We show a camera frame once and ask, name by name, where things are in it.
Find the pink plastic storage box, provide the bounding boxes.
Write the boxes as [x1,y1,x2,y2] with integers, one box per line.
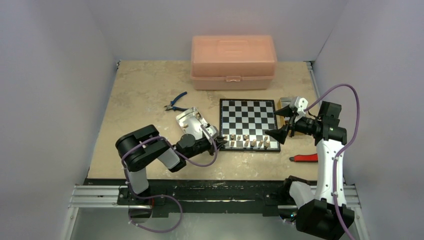
[190,35,278,91]

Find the red black utility knife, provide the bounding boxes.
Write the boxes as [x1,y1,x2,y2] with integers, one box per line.
[289,153,318,163]

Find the gold metal tin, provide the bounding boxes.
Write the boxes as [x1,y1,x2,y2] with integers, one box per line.
[277,96,309,136]

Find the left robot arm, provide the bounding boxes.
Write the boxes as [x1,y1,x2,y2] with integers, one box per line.
[115,123,228,205]

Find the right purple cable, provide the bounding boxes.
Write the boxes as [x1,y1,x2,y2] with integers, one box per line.
[304,83,361,240]

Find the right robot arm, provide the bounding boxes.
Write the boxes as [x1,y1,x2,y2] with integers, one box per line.
[266,98,355,240]

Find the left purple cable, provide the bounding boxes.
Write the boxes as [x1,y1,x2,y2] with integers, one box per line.
[120,124,220,233]

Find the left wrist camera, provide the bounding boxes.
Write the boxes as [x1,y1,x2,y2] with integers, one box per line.
[199,124,219,140]

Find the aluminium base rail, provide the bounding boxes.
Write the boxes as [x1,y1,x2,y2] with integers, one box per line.
[67,178,362,220]

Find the purple cable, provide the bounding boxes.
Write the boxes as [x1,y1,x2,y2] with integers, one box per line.
[120,124,220,233]
[304,83,361,240]

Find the light wooden chess pieces pile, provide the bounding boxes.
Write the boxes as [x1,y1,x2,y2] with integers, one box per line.
[181,112,203,130]

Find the black white chess board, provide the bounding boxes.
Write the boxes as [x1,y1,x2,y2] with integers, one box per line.
[219,98,281,153]

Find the blue handled cutting pliers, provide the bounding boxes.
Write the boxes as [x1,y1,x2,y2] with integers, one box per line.
[163,91,189,113]

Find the silver pink metal tin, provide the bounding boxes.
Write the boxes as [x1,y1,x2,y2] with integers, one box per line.
[175,107,219,143]

